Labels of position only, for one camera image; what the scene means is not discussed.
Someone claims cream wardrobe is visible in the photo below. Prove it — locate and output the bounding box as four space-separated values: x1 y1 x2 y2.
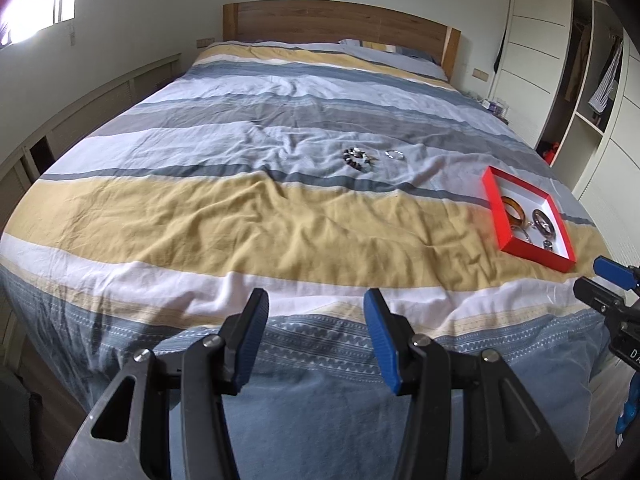
491 0 640 246

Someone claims bright window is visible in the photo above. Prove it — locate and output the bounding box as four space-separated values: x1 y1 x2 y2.
0 0 96 46

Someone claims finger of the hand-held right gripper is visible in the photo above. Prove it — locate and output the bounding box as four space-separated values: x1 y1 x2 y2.
593 255 640 292
573 278 628 313

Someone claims amber resin bangle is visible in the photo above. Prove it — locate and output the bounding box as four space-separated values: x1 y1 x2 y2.
502 198 526 227

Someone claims bedside clutter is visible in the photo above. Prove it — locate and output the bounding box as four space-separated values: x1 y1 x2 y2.
481 97 510 123

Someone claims brown beaded bracelet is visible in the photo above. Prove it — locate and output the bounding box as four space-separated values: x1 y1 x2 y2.
343 147 377 171

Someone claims wooden headboard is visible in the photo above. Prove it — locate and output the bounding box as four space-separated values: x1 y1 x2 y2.
222 2 461 82

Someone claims striped hanging shirt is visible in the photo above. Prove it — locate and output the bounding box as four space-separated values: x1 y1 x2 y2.
588 45 623 113

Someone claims striped duvet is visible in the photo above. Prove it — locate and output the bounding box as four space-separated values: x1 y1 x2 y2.
0 40 616 480

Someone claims dark brown bangle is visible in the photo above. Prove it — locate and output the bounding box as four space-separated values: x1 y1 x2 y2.
532 208 557 237

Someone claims cream window bench cabinet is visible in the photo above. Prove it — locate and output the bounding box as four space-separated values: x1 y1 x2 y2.
0 54 182 231

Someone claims blue grey pillow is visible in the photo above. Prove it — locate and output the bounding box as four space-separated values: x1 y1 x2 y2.
338 38 449 80

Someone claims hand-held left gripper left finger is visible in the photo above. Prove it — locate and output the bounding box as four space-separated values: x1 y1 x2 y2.
54 287 271 480

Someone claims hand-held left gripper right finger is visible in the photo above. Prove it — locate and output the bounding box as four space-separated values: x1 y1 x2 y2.
363 287 576 480

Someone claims red jewelry box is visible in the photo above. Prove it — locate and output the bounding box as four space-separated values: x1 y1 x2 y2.
482 165 577 274

